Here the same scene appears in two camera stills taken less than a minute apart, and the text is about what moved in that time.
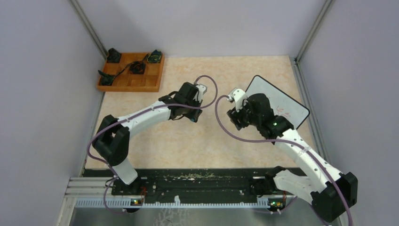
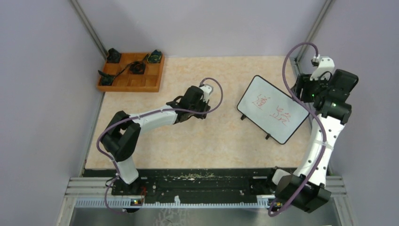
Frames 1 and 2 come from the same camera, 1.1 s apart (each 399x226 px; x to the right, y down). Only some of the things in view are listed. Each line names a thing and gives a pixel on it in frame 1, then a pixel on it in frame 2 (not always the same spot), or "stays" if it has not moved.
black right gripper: x=236 y=117 → x=303 y=81
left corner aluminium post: x=105 y=54 stays
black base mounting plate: x=155 y=184 stays
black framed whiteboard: x=283 y=105 stays
